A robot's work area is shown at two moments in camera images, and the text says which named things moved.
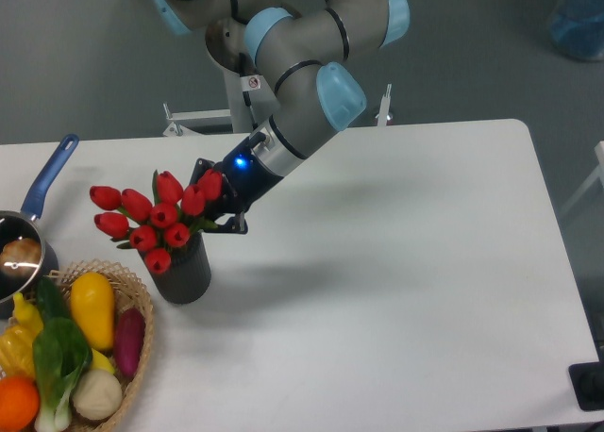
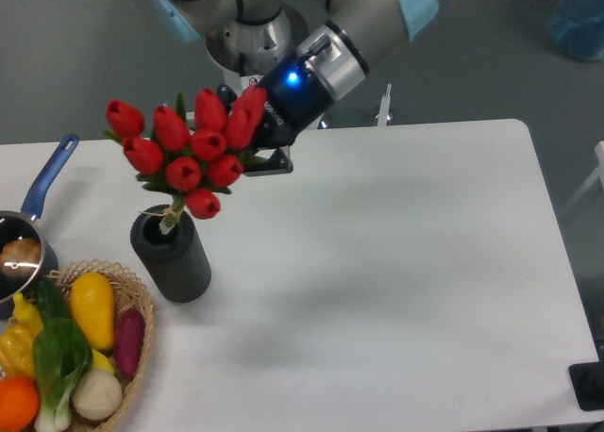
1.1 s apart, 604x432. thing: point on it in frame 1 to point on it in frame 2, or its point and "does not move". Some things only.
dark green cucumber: [52, 299] does not move
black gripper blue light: [245, 182] to [295, 101]
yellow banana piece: [101, 362] does not move
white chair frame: [597, 173] does not move
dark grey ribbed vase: [189, 274] does not move
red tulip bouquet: [152, 227] to [191, 156]
